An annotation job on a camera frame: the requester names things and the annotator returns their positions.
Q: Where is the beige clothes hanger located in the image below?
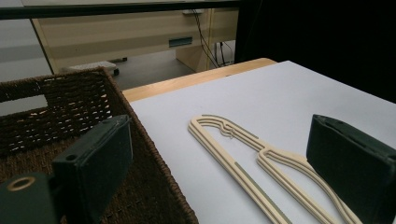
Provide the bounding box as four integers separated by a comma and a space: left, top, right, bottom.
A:
190, 115, 349, 224
191, 114, 363, 224
188, 117, 340, 224

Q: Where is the black metal rail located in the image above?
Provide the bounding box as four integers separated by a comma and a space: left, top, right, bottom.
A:
0, 0, 241, 21

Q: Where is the black curtain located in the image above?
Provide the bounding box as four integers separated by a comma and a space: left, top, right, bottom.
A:
233, 0, 396, 105

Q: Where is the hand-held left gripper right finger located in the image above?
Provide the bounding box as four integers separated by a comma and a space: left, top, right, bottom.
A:
305, 114, 396, 224

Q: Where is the brown wicker basket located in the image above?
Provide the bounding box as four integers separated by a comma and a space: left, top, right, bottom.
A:
0, 66, 200, 224

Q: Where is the black cable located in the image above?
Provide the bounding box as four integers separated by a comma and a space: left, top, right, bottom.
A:
191, 8, 220, 69
218, 40, 235, 66

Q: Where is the white power strip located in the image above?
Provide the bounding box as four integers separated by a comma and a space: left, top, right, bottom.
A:
181, 8, 205, 17

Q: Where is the white wheeled base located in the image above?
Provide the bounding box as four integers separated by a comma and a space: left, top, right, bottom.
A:
61, 60, 120, 77

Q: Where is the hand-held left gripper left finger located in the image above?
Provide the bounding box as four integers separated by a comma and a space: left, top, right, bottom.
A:
50, 114, 134, 224

